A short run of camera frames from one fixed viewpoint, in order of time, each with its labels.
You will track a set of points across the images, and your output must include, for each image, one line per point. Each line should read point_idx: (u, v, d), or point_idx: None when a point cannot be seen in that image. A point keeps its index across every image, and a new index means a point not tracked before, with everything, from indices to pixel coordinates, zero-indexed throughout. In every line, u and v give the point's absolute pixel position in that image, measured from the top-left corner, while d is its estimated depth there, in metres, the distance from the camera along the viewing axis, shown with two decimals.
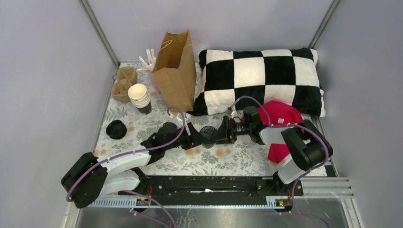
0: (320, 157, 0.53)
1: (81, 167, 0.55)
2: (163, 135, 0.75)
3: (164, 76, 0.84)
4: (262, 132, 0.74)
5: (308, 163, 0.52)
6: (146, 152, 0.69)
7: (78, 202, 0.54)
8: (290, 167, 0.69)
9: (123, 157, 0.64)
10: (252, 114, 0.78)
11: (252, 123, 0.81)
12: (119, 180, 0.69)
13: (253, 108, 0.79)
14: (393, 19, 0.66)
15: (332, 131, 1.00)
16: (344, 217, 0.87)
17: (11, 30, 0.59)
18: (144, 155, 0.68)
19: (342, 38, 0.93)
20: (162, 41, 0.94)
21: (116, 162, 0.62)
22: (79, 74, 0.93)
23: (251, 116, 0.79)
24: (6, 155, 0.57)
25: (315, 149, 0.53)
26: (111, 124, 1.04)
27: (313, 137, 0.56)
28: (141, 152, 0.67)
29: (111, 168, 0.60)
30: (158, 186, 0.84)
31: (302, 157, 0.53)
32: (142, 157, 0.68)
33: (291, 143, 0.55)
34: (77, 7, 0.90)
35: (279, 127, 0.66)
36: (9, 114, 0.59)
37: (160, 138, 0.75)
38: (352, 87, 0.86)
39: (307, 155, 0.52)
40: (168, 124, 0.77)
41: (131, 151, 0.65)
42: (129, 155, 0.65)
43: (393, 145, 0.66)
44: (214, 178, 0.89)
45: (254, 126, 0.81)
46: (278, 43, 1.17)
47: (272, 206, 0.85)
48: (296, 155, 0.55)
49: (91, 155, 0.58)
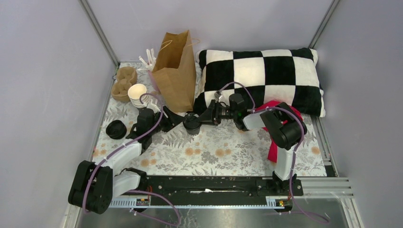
0: (296, 135, 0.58)
1: (85, 177, 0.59)
2: (143, 120, 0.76)
3: (165, 76, 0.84)
4: (246, 118, 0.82)
5: (286, 141, 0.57)
6: (136, 142, 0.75)
7: (97, 208, 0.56)
8: (282, 159, 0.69)
9: (118, 153, 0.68)
10: (237, 102, 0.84)
11: (236, 110, 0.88)
12: (123, 181, 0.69)
13: (239, 97, 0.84)
14: (393, 18, 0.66)
15: (332, 131, 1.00)
16: (344, 217, 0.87)
17: (11, 30, 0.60)
18: (135, 144, 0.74)
19: (342, 38, 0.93)
20: (162, 41, 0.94)
21: (114, 159, 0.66)
22: (79, 73, 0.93)
23: (236, 104, 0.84)
24: (6, 155, 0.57)
25: (292, 128, 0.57)
26: (111, 124, 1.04)
27: (290, 118, 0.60)
28: (131, 144, 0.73)
29: (112, 164, 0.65)
30: (158, 186, 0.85)
31: (280, 136, 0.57)
32: (134, 147, 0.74)
33: (269, 124, 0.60)
34: (77, 7, 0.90)
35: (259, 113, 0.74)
36: (10, 113, 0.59)
37: (143, 127, 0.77)
38: (352, 86, 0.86)
39: (284, 134, 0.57)
40: (143, 110, 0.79)
41: (123, 145, 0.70)
42: (121, 149, 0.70)
43: (393, 145, 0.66)
44: (214, 178, 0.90)
45: (239, 113, 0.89)
46: (278, 43, 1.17)
47: (272, 206, 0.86)
48: (274, 134, 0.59)
49: (88, 162, 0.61)
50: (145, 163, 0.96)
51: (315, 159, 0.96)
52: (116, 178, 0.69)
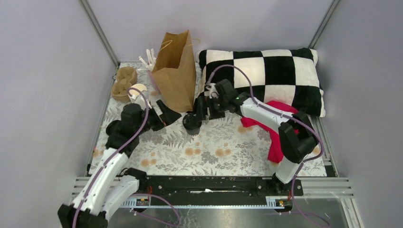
0: (308, 149, 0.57)
1: (69, 220, 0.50)
2: (127, 118, 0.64)
3: (165, 76, 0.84)
4: (244, 108, 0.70)
5: (299, 157, 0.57)
6: (118, 155, 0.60)
7: None
8: (286, 166, 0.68)
9: (97, 181, 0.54)
10: (223, 85, 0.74)
11: (225, 95, 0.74)
12: (121, 192, 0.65)
13: (225, 80, 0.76)
14: (393, 19, 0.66)
15: (332, 131, 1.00)
16: (344, 217, 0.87)
17: (11, 30, 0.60)
18: (116, 159, 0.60)
19: (342, 38, 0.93)
20: (162, 41, 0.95)
21: (93, 193, 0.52)
22: (79, 73, 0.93)
23: (224, 88, 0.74)
24: (6, 155, 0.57)
25: (305, 144, 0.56)
26: (111, 124, 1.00)
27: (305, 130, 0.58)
28: (112, 160, 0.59)
29: (94, 202, 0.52)
30: (158, 186, 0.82)
31: (295, 154, 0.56)
32: (117, 162, 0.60)
33: (286, 140, 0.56)
34: (77, 7, 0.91)
35: (271, 113, 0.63)
36: (10, 112, 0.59)
37: (129, 125, 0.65)
38: (352, 87, 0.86)
39: (299, 151, 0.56)
40: (128, 107, 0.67)
41: (101, 167, 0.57)
42: (101, 173, 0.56)
43: (393, 145, 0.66)
44: (214, 178, 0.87)
45: (229, 97, 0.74)
46: (278, 43, 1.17)
47: (272, 206, 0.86)
48: (289, 150, 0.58)
49: (65, 206, 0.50)
50: (145, 163, 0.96)
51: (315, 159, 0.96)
52: (109, 195, 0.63)
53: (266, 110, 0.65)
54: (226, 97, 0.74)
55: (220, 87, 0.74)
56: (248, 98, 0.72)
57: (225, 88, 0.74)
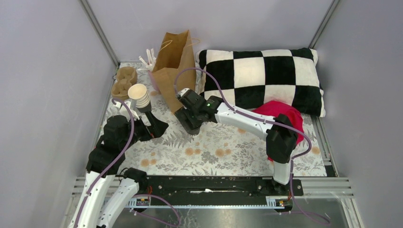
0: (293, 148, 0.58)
1: None
2: (110, 132, 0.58)
3: (165, 76, 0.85)
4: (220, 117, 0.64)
5: (287, 157, 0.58)
6: (101, 178, 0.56)
7: None
8: (280, 168, 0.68)
9: (84, 211, 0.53)
10: (187, 97, 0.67)
11: (193, 107, 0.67)
12: (119, 201, 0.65)
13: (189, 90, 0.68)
14: (393, 18, 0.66)
15: (332, 131, 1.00)
16: (344, 216, 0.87)
17: (11, 30, 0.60)
18: (100, 184, 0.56)
19: (342, 38, 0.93)
20: (162, 41, 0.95)
21: (83, 223, 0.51)
22: (79, 72, 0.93)
23: (188, 99, 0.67)
24: (6, 156, 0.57)
25: (291, 144, 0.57)
26: None
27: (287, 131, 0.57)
28: (96, 185, 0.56)
29: None
30: (158, 186, 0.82)
31: (284, 156, 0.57)
32: (102, 186, 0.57)
33: (275, 145, 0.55)
34: (77, 7, 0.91)
35: (252, 119, 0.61)
36: (10, 112, 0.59)
37: (112, 139, 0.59)
38: (352, 86, 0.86)
39: (287, 152, 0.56)
40: (111, 119, 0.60)
41: (86, 195, 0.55)
42: (87, 201, 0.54)
43: (393, 144, 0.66)
44: (214, 178, 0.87)
45: (197, 109, 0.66)
46: (278, 43, 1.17)
47: (272, 206, 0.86)
48: (278, 153, 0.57)
49: None
50: (145, 164, 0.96)
51: (315, 159, 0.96)
52: (105, 208, 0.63)
53: (246, 117, 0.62)
54: (194, 108, 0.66)
55: (184, 100, 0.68)
56: (220, 104, 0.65)
57: (190, 99, 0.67)
